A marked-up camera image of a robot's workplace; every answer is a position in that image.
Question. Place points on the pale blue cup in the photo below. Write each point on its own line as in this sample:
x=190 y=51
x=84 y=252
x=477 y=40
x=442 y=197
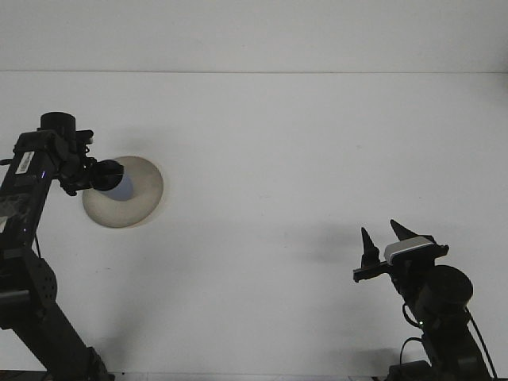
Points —
x=125 y=190

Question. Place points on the pale round plate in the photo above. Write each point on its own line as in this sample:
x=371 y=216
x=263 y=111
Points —
x=139 y=206

